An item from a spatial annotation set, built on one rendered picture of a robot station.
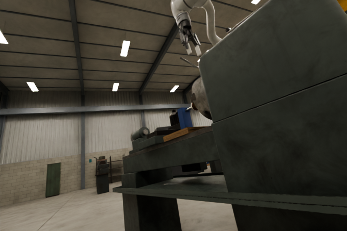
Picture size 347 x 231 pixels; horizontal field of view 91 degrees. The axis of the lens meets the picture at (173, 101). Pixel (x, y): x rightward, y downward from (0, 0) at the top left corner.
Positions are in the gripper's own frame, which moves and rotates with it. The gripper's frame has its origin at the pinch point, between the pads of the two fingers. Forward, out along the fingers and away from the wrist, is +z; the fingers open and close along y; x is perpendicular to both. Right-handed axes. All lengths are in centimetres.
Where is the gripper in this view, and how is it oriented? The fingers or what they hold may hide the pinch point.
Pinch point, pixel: (193, 50)
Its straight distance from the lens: 111.2
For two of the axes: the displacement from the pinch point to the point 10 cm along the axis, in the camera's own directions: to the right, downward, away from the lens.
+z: 2.6, 9.3, -2.6
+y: -7.9, 0.5, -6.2
